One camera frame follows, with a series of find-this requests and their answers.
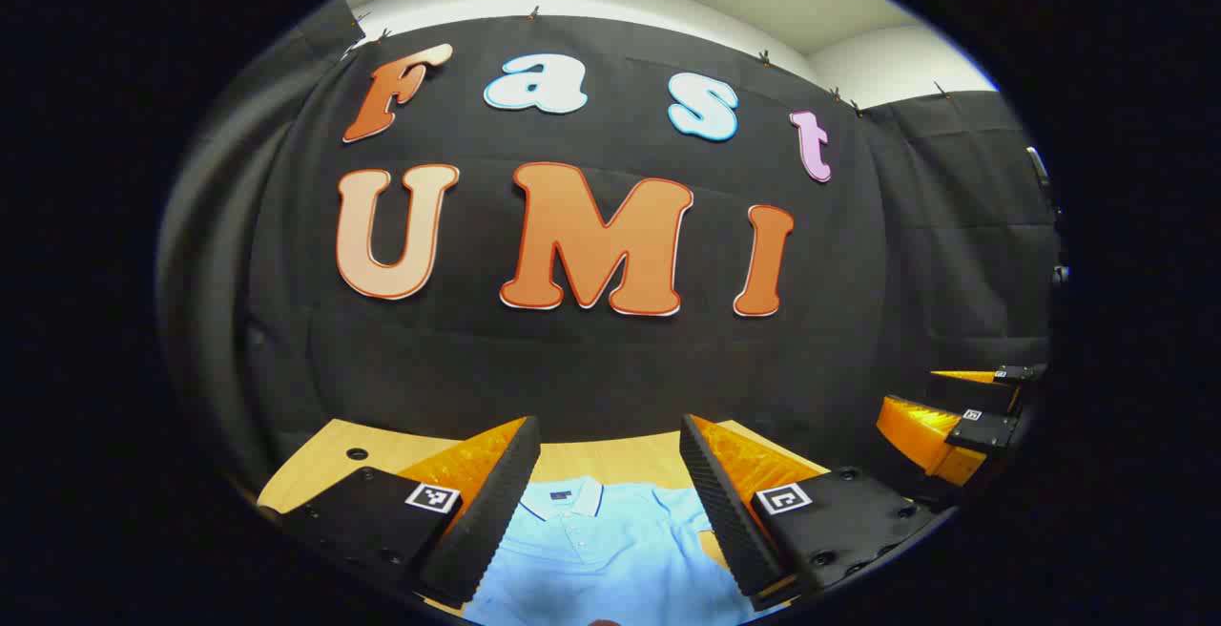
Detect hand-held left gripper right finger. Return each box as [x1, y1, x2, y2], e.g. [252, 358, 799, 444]
[679, 413, 958, 613]

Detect row of small cloth clips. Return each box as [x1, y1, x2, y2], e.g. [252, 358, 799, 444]
[348, 6, 955, 117]

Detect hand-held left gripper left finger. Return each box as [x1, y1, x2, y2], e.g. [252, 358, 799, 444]
[258, 416, 542, 610]

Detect light blue T-shirt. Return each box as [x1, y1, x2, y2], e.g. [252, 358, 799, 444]
[462, 475, 793, 626]

